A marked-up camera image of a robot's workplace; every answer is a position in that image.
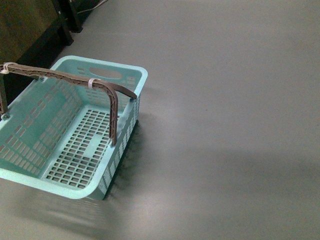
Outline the brown basket handle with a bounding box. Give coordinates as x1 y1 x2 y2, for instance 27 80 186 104
0 63 137 146

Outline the light blue plastic basket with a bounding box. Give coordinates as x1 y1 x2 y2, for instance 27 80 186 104
0 55 148 200

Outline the white zip tie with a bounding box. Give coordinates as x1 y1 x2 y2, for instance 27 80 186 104
88 78 100 90
0 62 15 75

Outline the dark wooden furniture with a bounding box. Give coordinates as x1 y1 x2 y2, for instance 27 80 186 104
0 0 109 101

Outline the white zip tie left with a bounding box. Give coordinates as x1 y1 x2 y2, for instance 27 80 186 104
0 62 15 75

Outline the white cable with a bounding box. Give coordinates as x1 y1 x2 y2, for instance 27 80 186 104
76 0 109 14

